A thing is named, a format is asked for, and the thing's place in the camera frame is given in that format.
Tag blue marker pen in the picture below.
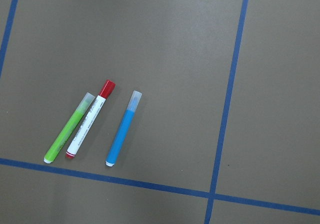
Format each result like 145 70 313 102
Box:
105 90 142 167

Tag brown paper table cover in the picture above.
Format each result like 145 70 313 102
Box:
0 0 320 224

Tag green highlighter pen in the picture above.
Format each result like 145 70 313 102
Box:
43 92 95 164

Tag red capped white marker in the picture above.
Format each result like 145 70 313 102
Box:
65 79 116 159

